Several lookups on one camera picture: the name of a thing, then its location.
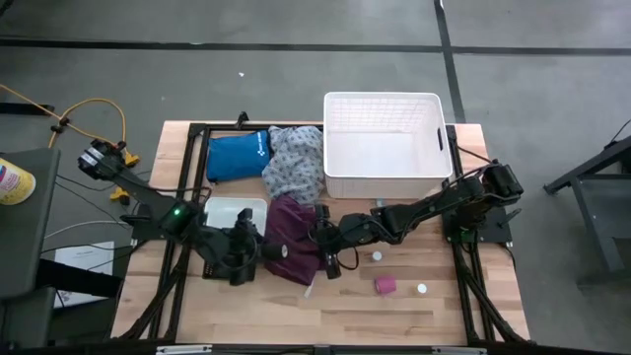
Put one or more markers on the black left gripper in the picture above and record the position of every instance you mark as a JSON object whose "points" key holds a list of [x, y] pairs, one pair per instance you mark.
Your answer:
{"points": [[241, 251]]}

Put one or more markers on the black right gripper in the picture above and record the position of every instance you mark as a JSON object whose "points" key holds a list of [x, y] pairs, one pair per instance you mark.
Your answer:
{"points": [[331, 239]]}

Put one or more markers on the dark purple cloth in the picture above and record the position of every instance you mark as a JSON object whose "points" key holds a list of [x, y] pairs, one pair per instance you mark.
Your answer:
{"points": [[291, 222]]}

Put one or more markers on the pink bandage roll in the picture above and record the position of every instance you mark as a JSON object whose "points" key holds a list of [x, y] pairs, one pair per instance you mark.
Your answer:
{"points": [[385, 286]]}

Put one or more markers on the amber pill bottle white cap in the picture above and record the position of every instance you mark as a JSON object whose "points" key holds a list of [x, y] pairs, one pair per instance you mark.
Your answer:
{"points": [[422, 288]]}

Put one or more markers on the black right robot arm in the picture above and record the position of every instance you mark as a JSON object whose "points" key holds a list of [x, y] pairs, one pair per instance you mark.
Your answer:
{"points": [[424, 207]]}

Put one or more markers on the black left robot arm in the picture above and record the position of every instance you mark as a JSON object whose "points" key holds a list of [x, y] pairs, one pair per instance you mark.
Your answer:
{"points": [[143, 192]]}

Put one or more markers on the small white plastic bin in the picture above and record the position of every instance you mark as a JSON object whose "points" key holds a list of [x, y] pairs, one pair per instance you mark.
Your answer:
{"points": [[222, 212]]}

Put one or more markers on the large white perforated basket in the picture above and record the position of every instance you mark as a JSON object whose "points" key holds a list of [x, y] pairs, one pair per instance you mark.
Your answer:
{"points": [[384, 148]]}

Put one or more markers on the white paper tag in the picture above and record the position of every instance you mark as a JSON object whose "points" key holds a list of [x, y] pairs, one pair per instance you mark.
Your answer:
{"points": [[309, 291]]}

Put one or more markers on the grey patterned hospital gown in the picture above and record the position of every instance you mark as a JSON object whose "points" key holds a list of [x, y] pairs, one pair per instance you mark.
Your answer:
{"points": [[296, 163]]}

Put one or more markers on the blue fabric pouch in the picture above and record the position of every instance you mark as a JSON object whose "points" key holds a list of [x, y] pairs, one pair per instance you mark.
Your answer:
{"points": [[236, 158]]}

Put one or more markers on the white paper sheet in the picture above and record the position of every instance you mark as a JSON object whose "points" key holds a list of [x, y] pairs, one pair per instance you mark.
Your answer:
{"points": [[84, 256]]}

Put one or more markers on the dark grey cart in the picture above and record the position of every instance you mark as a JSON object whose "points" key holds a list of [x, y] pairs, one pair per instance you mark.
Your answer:
{"points": [[24, 236]]}

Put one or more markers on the yellow labelled canister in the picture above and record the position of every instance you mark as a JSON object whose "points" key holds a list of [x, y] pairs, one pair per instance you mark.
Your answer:
{"points": [[15, 182]]}

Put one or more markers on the black metal stand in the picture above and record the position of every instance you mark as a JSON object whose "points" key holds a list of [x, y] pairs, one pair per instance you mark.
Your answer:
{"points": [[599, 222]]}

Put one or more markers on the black floor bar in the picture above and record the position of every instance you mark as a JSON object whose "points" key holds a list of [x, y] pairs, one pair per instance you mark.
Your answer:
{"points": [[24, 108]]}

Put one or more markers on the silver aluminium bracket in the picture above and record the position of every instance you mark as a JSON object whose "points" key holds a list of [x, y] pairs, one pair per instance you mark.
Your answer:
{"points": [[458, 351], [185, 350]]}

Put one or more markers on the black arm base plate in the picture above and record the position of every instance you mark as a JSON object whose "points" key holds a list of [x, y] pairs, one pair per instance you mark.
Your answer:
{"points": [[138, 234], [495, 229]]}

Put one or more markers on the black aluminium table frame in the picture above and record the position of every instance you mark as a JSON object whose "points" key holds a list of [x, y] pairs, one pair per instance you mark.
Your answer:
{"points": [[222, 127]]}

